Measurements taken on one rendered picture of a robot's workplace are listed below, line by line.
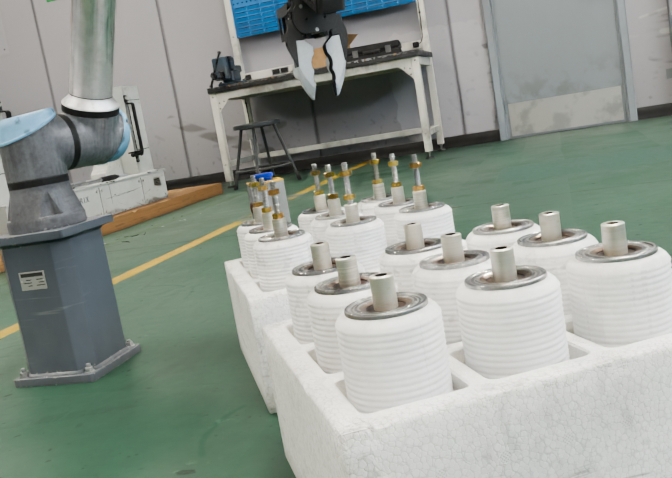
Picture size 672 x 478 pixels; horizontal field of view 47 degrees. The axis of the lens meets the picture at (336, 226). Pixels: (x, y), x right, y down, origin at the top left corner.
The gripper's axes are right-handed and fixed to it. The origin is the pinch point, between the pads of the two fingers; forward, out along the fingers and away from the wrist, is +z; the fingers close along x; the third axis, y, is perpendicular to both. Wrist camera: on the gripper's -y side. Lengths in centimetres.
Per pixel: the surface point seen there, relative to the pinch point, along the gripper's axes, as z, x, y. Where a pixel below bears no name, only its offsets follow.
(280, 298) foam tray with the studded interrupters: 29.5, 14.7, -5.6
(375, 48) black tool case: -38, -188, 408
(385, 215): 22.9, -9.9, 8.4
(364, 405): 29, 21, -55
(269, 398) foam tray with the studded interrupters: 44.1, 19.1, -5.1
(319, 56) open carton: -41, -157, 442
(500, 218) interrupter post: 20.3, -8.2, -32.4
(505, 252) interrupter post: 19, 5, -55
